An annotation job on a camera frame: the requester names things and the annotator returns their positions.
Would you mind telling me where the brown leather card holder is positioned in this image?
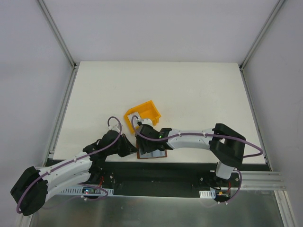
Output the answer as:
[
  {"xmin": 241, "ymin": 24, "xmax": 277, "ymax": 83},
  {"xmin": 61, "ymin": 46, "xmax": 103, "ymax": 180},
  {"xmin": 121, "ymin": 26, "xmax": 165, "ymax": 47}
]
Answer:
[{"xmin": 136, "ymin": 142, "xmax": 168, "ymax": 159}]

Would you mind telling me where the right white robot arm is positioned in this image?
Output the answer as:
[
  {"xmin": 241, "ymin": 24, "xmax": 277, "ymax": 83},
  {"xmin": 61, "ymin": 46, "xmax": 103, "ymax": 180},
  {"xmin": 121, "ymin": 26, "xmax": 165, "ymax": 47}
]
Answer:
[{"xmin": 135, "ymin": 123, "xmax": 246, "ymax": 187}]

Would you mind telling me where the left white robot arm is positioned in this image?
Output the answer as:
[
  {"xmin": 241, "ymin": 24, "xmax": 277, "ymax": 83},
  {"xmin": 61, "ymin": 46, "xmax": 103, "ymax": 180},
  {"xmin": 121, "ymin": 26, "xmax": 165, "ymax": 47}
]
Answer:
[{"xmin": 10, "ymin": 130, "xmax": 138, "ymax": 216}]

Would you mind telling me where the yellow plastic bin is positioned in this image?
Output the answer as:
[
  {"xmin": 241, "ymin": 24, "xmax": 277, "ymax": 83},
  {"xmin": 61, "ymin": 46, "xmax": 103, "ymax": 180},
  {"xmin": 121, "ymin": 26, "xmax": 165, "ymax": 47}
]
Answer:
[{"xmin": 124, "ymin": 100, "xmax": 161, "ymax": 134}]

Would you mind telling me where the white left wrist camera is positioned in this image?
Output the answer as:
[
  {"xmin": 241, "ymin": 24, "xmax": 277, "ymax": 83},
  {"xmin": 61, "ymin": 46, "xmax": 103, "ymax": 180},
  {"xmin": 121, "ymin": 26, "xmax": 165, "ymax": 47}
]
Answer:
[{"xmin": 108, "ymin": 123, "xmax": 122, "ymax": 132}]

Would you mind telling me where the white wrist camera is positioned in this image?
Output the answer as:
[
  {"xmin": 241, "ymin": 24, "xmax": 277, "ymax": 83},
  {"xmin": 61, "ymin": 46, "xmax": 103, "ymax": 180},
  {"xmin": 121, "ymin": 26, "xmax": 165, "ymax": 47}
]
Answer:
[
  {"xmin": 108, "ymin": 123, "xmax": 122, "ymax": 132},
  {"xmin": 136, "ymin": 118, "xmax": 153, "ymax": 126}
]

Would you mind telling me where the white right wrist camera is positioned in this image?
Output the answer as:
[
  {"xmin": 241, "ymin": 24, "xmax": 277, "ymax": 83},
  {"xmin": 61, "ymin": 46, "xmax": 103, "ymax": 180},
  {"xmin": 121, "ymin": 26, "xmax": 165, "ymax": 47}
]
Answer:
[{"xmin": 136, "ymin": 118, "xmax": 153, "ymax": 126}]

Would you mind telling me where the left white cable duct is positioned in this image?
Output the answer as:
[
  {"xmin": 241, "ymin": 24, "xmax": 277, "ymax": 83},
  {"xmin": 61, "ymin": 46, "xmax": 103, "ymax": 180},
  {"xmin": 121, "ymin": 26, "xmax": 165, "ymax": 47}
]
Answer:
[{"xmin": 59, "ymin": 185, "xmax": 114, "ymax": 196}]

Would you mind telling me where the white cable duct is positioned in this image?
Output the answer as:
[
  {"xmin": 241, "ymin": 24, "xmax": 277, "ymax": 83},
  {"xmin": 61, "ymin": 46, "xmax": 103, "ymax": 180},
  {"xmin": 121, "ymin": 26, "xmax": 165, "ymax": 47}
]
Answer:
[
  {"xmin": 59, "ymin": 185, "xmax": 114, "ymax": 196},
  {"xmin": 199, "ymin": 189, "xmax": 216, "ymax": 199}
]

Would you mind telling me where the right white cable duct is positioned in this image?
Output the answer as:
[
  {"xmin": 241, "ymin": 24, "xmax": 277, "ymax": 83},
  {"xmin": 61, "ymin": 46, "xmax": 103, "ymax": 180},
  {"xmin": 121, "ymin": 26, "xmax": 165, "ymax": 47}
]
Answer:
[{"xmin": 199, "ymin": 189, "xmax": 216, "ymax": 199}]

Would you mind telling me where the left aluminium frame post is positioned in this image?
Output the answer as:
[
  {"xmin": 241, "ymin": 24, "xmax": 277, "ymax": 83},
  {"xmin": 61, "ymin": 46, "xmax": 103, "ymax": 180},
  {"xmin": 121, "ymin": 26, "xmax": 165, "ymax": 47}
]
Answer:
[{"xmin": 36, "ymin": 0, "xmax": 78, "ymax": 70}]

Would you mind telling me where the aluminium frame post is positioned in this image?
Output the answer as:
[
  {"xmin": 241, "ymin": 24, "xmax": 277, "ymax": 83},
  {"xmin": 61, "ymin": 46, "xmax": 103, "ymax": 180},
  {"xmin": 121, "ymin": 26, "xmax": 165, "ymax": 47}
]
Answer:
[
  {"xmin": 36, "ymin": 0, "xmax": 78, "ymax": 70},
  {"xmin": 238, "ymin": 0, "xmax": 287, "ymax": 71}
]

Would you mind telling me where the aluminium front rail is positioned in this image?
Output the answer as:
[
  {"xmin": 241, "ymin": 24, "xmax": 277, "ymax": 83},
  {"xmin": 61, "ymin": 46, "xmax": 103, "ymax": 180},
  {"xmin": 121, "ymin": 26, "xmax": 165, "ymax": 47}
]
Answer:
[{"xmin": 30, "ymin": 172, "xmax": 287, "ymax": 190}]

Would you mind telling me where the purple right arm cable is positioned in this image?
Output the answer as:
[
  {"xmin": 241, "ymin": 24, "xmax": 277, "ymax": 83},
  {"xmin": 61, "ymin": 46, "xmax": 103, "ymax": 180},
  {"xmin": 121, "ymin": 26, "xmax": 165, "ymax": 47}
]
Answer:
[{"xmin": 131, "ymin": 115, "xmax": 264, "ymax": 158}]

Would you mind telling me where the right aluminium frame post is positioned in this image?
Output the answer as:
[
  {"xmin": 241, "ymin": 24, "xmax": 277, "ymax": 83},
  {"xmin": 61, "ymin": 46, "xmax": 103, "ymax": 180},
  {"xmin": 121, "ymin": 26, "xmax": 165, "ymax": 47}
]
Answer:
[{"xmin": 238, "ymin": 0, "xmax": 287, "ymax": 71}]

